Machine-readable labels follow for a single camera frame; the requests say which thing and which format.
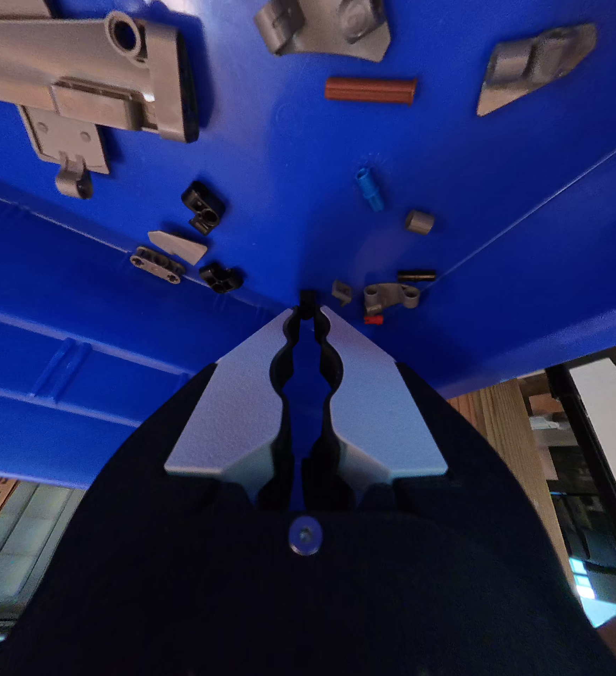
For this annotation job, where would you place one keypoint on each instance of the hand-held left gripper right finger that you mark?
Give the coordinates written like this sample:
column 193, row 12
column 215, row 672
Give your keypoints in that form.
column 387, row 422

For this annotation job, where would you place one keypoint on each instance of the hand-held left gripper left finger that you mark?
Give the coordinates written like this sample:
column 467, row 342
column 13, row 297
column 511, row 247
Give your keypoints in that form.
column 218, row 422

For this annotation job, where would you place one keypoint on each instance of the blue bin with square tag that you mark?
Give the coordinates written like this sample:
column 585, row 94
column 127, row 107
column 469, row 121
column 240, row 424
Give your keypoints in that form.
column 297, row 174

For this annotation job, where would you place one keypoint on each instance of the grey curved connector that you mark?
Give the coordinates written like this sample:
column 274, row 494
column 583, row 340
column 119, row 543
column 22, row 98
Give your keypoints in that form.
column 387, row 297

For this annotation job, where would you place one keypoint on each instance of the small grey clip piece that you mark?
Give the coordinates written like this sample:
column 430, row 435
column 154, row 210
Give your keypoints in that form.
column 341, row 292

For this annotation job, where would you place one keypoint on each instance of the black toy connector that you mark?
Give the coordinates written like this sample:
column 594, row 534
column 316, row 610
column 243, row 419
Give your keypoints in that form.
column 221, row 276
column 202, row 203

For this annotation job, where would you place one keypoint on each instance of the black toy pin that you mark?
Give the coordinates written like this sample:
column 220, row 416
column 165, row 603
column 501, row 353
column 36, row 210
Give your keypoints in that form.
column 416, row 275

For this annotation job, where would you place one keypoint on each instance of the grey thin three-hole beam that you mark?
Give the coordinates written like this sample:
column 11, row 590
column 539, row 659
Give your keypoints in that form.
column 157, row 264

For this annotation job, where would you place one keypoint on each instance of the light grey wedge piece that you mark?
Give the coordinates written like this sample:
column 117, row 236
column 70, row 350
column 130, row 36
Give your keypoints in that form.
column 178, row 247

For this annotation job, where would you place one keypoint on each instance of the grey round bush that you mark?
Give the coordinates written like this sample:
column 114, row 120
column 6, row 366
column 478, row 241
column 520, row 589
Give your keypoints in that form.
column 420, row 223

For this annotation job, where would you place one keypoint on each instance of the blue toy pin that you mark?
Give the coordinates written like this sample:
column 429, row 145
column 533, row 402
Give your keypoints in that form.
column 371, row 190

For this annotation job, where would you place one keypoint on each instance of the brown axle connector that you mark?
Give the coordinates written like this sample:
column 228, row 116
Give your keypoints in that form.
column 369, row 91

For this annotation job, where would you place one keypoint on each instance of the grey angled toy panel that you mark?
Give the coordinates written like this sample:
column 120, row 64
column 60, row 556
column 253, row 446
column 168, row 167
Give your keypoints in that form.
column 530, row 68

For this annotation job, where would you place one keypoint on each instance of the large grey panel assembly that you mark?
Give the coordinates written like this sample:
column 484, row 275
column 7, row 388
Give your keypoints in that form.
column 75, row 58

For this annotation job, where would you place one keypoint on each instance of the grey curved toy panel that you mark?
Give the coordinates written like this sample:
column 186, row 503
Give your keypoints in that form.
column 313, row 31

